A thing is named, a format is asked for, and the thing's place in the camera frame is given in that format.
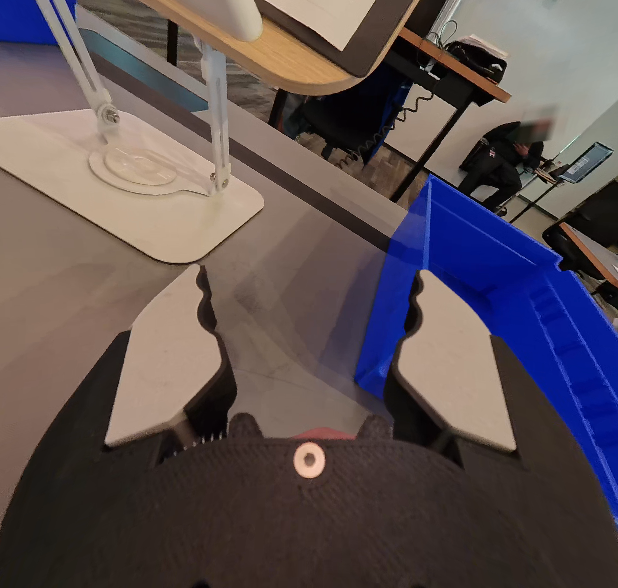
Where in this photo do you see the white metal stand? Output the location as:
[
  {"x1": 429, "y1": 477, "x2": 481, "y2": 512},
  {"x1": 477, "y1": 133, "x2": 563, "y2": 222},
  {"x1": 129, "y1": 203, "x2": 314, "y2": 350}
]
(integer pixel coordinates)
[{"x1": 0, "y1": 0, "x2": 265, "y2": 264}]

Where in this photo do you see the blue plastic bin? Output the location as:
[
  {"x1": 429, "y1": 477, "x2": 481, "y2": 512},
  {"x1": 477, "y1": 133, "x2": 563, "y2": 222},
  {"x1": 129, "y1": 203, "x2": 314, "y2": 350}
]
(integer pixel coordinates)
[
  {"x1": 355, "y1": 173, "x2": 618, "y2": 521},
  {"x1": 0, "y1": 0, "x2": 78, "y2": 44}
]

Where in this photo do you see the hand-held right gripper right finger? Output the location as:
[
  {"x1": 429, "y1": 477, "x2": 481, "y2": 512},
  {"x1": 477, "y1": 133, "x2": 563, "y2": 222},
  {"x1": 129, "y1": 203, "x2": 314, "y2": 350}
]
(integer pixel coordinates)
[{"x1": 384, "y1": 270, "x2": 517, "y2": 454}]

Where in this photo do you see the black coiled cable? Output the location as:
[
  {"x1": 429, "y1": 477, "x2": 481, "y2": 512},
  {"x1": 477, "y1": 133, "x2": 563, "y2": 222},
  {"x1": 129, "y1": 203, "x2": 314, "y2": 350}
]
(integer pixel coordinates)
[{"x1": 338, "y1": 84, "x2": 435, "y2": 166}]

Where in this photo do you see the blue storage crate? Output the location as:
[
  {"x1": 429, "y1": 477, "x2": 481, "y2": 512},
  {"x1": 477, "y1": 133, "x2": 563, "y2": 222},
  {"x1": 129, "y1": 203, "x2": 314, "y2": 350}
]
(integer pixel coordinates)
[{"x1": 357, "y1": 62, "x2": 412, "y2": 164}]

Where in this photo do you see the small monitor screen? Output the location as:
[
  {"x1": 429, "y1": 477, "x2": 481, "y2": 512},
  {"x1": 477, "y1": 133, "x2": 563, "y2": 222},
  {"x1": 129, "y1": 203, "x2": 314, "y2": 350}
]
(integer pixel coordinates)
[{"x1": 560, "y1": 142, "x2": 614, "y2": 184}]

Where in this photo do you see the light wooden board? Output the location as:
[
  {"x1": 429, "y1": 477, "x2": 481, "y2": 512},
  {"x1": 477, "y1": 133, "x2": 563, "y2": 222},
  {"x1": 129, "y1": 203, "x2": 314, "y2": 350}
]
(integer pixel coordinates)
[{"x1": 92, "y1": 0, "x2": 437, "y2": 96}]

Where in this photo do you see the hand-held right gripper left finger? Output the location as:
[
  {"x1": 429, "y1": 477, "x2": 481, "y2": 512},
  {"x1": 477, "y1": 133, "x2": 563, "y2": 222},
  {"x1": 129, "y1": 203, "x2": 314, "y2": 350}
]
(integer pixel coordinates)
[{"x1": 104, "y1": 264, "x2": 238, "y2": 449}]

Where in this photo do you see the black bag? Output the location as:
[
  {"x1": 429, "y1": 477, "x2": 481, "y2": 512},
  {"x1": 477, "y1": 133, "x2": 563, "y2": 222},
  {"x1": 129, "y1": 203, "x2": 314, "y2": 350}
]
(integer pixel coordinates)
[{"x1": 444, "y1": 40, "x2": 508, "y2": 85}]

